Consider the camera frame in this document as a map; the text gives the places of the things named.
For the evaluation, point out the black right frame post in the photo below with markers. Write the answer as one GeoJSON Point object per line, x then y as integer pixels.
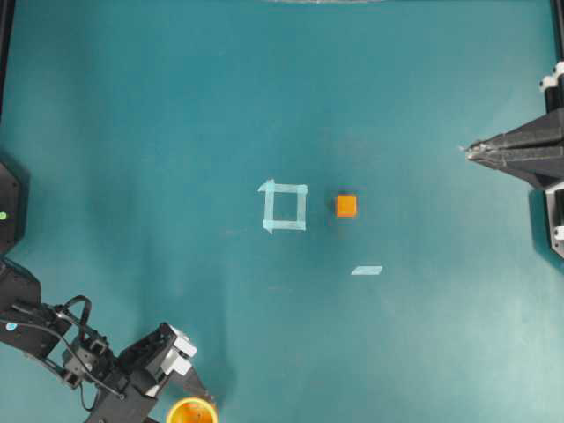
{"type": "Point", "coordinates": [558, 27]}

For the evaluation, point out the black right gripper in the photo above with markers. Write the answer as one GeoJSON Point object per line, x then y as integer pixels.
{"type": "Point", "coordinates": [534, 153]}

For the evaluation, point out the orange plastic cup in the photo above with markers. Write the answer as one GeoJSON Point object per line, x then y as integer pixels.
{"type": "Point", "coordinates": [192, 410]}

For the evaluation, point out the light blue tape square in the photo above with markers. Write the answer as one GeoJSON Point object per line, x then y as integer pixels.
{"type": "Point", "coordinates": [285, 206]}

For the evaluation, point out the black frame post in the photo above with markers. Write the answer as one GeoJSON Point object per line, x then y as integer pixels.
{"type": "Point", "coordinates": [7, 9]}
{"type": "Point", "coordinates": [558, 27]}

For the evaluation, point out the small orange cube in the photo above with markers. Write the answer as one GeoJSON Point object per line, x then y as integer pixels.
{"type": "Point", "coordinates": [346, 206]}

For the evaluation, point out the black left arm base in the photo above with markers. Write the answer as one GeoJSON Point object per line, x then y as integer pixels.
{"type": "Point", "coordinates": [15, 188]}

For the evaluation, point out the light blue tape strip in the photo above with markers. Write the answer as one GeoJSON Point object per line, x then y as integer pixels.
{"type": "Point", "coordinates": [367, 270]}

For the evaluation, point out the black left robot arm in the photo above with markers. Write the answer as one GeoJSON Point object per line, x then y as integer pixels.
{"type": "Point", "coordinates": [58, 337]}

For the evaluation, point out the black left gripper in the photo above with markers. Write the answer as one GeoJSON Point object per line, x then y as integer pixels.
{"type": "Point", "coordinates": [141, 371]}

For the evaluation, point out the black left frame post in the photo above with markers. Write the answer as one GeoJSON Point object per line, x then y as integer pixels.
{"type": "Point", "coordinates": [7, 9]}

